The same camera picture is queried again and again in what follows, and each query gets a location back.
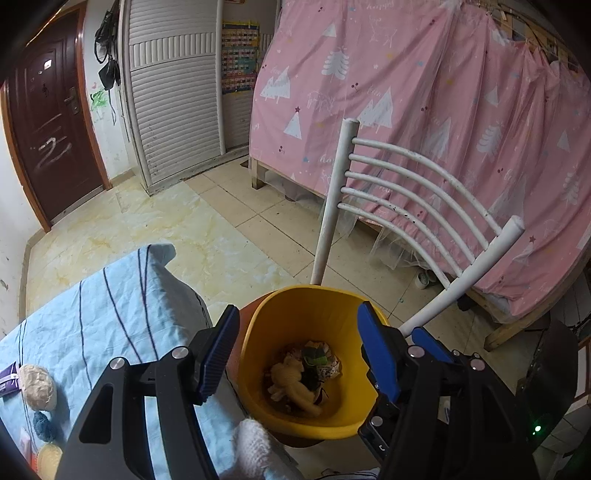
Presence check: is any blue yarn ball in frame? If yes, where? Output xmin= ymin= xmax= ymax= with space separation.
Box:
xmin=31 ymin=410 xmax=63 ymax=443

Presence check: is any small black hanging bag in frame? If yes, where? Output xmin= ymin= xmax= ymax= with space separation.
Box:
xmin=99 ymin=58 xmax=122 ymax=90

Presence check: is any colourful chart poster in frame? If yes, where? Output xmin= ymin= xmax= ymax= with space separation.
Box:
xmin=222 ymin=21 xmax=260 ymax=95

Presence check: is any yellow plastic bin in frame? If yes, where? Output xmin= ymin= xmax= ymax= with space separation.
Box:
xmin=238 ymin=285 xmax=393 ymax=440

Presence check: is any white louvered wardrobe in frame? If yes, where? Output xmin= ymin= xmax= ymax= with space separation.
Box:
xmin=117 ymin=0 xmax=252 ymax=197

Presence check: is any pink printed curtain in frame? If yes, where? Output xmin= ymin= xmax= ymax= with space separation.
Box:
xmin=249 ymin=0 xmax=591 ymax=319

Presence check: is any white knit cloth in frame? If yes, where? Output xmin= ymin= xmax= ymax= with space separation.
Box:
xmin=231 ymin=418 xmax=287 ymax=480

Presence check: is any purple packet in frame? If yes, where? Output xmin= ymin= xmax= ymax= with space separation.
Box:
xmin=0 ymin=362 xmax=21 ymax=398

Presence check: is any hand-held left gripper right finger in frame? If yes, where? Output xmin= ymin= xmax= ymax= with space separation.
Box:
xmin=358 ymin=301 xmax=539 ymax=480

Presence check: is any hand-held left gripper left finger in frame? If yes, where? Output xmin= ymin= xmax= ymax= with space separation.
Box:
xmin=55 ymin=304 xmax=242 ymax=480

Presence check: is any light blue striped sheet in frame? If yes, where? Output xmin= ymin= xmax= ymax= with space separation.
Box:
xmin=0 ymin=244 xmax=301 ymax=480

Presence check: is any dark brown door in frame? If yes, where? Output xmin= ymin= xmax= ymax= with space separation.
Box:
xmin=0 ymin=9 xmax=112 ymax=232

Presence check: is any beige knotted knit cloth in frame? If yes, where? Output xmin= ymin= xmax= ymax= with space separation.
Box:
xmin=267 ymin=355 xmax=326 ymax=418

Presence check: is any green blue knit cloth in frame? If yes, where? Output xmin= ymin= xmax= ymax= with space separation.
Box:
xmin=302 ymin=340 xmax=334 ymax=365

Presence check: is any white metal chair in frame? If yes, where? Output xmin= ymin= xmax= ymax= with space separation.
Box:
xmin=309 ymin=119 xmax=526 ymax=337

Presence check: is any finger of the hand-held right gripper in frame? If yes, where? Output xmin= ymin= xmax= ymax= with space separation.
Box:
xmin=410 ymin=327 xmax=468 ymax=366
xmin=359 ymin=406 xmax=399 ymax=465

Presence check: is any yellow knitted ball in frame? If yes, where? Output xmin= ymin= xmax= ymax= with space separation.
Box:
xmin=37 ymin=444 xmax=63 ymax=472

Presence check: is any cream crumpled cloth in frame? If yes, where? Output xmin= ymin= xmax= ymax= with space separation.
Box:
xmin=18 ymin=364 xmax=57 ymax=410

